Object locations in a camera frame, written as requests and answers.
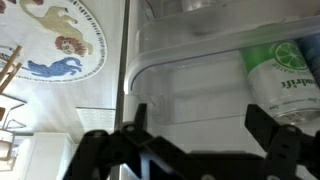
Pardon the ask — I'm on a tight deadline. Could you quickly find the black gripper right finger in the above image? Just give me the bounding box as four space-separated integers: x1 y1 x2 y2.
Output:
245 104 279 151

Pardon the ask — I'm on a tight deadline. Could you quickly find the round animal print rug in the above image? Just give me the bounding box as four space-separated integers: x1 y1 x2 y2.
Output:
0 0 107 83

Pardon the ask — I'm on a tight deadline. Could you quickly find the clear door shelf bin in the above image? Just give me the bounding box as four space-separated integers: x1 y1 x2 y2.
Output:
124 14 319 125

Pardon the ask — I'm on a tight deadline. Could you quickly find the green lime soda can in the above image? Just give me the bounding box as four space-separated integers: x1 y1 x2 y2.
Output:
240 40 320 124

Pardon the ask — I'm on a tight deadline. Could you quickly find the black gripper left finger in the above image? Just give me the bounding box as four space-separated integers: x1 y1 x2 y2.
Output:
134 103 147 130

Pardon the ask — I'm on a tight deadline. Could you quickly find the open refrigerator door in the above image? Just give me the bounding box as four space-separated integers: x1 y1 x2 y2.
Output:
124 0 320 154

